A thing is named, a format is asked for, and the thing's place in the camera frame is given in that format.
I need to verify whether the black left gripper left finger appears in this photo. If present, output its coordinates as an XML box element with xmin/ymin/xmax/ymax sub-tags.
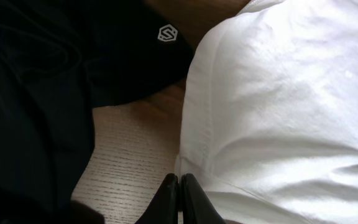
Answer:
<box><xmin>135</xmin><ymin>174</ymin><xmax>179</xmax><ymax>224</ymax></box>

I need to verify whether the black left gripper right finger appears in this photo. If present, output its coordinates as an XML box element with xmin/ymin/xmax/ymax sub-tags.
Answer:
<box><xmin>180</xmin><ymin>174</ymin><xmax>225</xmax><ymax>224</ymax></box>

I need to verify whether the white t-shirt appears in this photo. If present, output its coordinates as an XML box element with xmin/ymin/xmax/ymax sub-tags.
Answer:
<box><xmin>176</xmin><ymin>0</ymin><xmax>358</xmax><ymax>223</ymax></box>

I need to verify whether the black t-shirt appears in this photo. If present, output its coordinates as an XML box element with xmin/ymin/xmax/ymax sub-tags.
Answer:
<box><xmin>0</xmin><ymin>0</ymin><xmax>193</xmax><ymax>223</ymax></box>

